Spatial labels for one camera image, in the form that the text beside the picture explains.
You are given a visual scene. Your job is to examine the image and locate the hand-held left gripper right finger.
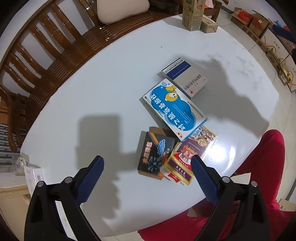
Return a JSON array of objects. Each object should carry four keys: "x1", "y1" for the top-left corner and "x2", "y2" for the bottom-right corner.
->
[{"x1": 191, "y1": 155, "x2": 271, "y2": 241}]

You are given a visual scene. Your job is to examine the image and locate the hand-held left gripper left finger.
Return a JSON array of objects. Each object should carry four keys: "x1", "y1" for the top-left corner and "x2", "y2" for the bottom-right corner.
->
[{"x1": 24, "y1": 155, "x2": 105, "y2": 241}]

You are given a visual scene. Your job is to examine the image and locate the red white foil packet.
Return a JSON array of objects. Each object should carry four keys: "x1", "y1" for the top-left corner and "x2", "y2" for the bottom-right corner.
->
[{"x1": 159, "y1": 166, "x2": 182, "y2": 184}]

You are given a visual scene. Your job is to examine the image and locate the purple yellow box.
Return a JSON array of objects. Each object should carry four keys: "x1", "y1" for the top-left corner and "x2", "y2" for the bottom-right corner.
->
[{"x1": 163, "y1": 125, "x2": 218, "y2": 186}]

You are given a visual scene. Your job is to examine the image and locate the small black box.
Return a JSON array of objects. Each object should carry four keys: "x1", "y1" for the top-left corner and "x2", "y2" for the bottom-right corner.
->
[{"x1": 137, "y1": 126, "x2": 176, "y2": 181}]

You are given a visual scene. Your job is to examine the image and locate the blue white cartoon medicine box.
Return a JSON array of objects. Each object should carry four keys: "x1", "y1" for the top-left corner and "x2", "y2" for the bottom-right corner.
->
[{"x1": 139, "y1": 78, "x2": 208, "y2": 141}]

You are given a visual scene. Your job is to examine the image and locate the white medicine box blue stripe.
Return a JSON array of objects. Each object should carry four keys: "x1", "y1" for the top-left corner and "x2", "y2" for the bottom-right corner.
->
[{"x1": 157, "y1": 57, "x2": 208, "y2": 98}]

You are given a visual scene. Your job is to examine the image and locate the long white box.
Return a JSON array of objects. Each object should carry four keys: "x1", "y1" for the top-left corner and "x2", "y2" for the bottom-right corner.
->
[{"x1": 23, "y1": 166, "x2": 45, "y2": 197}]

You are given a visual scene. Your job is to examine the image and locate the person's right leg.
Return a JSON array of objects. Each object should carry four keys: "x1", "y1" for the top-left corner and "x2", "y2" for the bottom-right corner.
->
[{"x1": 231, "y1": 130, "x2": 296, "y2": 209}]

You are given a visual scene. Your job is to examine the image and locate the white top wooden table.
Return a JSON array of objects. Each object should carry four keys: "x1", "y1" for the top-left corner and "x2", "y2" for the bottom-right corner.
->
[{"x1": 20, "y1": 13, "x2": 280, "y2": 241}]

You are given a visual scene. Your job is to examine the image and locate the grey radiator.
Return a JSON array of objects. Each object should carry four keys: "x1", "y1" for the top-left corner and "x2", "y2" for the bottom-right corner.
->
[{"x1": 0, "y1": 123, "x2": 18, "y2": 173}]

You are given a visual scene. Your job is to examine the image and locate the wooden slatted sofa bench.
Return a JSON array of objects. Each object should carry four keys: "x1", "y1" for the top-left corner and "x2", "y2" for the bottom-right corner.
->
[{"x1": 0, "y1": 0, "x2": 176, "y2": 151}]

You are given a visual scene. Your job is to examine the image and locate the small beige carton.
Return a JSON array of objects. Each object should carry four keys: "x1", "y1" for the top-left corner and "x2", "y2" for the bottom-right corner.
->
[{"x1": 200, "y1": 16, "x2": 219, "y2": 34}]

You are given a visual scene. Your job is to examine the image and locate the tall green white milk carton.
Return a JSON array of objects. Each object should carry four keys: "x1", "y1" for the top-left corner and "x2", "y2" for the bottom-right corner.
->
[{"x1": 182, "y1": 0, "x2": 204, "y2": 32}]

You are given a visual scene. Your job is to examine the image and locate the row of cardboard boxes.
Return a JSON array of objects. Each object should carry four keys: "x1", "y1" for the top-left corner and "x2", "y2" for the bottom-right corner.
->
[{"x1": 231, "y1": 7, "x2": 296, "y2": 93}]

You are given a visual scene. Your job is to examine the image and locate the wooden armchair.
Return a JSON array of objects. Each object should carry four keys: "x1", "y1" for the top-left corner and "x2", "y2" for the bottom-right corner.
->
[{"x1": 203, "y1": 0, "x2": 229, "y2": 22}]

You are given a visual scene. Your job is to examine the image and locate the beige back cushion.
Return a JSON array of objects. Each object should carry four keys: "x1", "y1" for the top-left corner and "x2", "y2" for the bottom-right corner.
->
[{"x1": 96, "y1": 0, "x2": 150, "y2": 25}]

